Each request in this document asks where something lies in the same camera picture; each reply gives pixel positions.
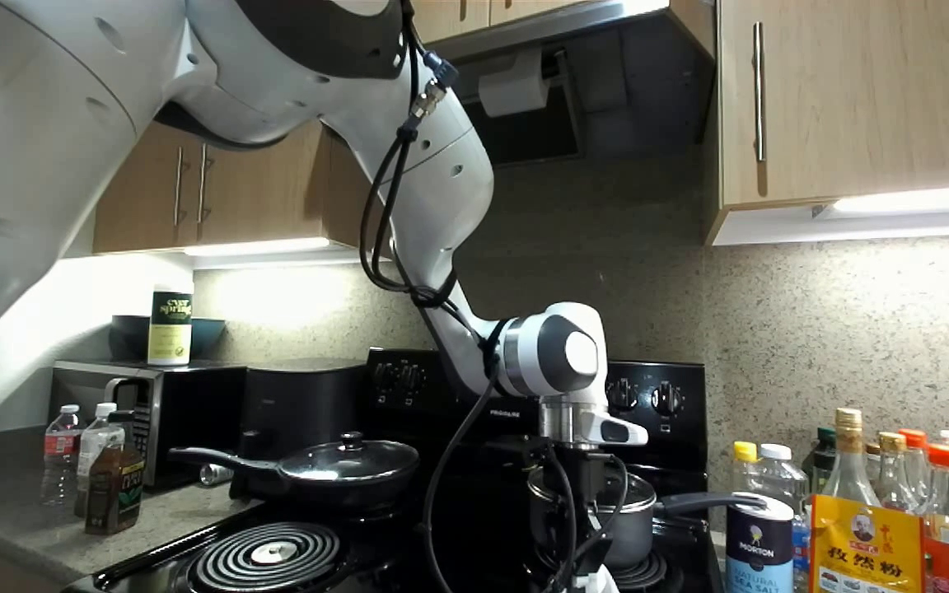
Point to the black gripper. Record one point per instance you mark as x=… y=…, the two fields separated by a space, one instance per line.
x=581 y=495

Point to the white cloth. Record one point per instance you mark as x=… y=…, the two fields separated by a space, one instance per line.
x=597 y=582

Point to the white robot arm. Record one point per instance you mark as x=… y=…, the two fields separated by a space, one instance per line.
x=443 y=184

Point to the black coil stove burner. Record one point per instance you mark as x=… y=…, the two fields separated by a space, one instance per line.
x=232 y=561
x=649 y=576

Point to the black stove knob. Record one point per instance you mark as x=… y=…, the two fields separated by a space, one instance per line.
x=668 y=400
x=623 y=394

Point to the black electric stove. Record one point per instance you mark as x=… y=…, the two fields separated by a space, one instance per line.
x=410 y=383

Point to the glass saucepan lid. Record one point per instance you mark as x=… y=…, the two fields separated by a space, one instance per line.
x=638 y=495

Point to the dark grey saucepan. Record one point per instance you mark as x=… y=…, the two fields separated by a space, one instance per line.
x=638 y=536

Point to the yellow cap bottle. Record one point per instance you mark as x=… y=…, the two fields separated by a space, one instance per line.
x=745 y=464

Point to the dark blue salt canister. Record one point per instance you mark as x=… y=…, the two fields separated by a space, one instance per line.
x=759 y=548

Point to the glass frying pan lid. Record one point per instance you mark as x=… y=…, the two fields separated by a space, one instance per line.
x=355 y=461

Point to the dark green bottle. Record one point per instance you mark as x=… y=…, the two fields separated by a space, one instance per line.
x=821 y=454

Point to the black frying pan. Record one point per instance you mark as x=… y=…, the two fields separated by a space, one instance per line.
x=320 y=495

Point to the gold cap clear bottle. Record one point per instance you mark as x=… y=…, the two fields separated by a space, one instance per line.
x=853 y=472

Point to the black countertop appliance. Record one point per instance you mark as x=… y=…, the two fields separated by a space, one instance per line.
x=288 y=405

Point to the tan cap bottle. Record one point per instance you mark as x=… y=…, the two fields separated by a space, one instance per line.
x=891 y=472

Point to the small orange cap bottle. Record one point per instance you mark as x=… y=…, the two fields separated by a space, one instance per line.
x=915 y=464

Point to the red label orange cap bottle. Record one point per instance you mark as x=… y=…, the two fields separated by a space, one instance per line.
x=948 y=514

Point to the black silver microwave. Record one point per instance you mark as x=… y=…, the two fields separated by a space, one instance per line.
x=199 y=415

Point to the steel range hood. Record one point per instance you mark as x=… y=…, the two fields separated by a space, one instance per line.
x=627 y=99

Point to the under-cabinet light strip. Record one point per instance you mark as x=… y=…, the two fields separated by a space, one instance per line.
x=915 y=203
x=266 y=252

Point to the white hood lamp cover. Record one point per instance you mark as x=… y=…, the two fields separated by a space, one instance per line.
x=515 y=88

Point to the brown sauce bottle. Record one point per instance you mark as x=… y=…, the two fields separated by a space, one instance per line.
x=115 y=495

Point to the dark teal bowl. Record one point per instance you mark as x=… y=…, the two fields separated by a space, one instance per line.
x=129 y=340

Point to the white label water bottle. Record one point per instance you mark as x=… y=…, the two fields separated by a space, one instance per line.
x=101 y=447

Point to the red label water bottle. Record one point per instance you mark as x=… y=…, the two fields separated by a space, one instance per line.
x=60 y=454

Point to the wooden two-door wall cabinet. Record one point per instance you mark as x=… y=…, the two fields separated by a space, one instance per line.
x=254 y=200

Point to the short wooden wall cabinet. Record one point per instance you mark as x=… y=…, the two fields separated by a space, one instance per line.
x=463 y=15

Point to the wooden single-door wall cabinet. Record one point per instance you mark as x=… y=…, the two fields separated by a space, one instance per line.
x=882 y=99

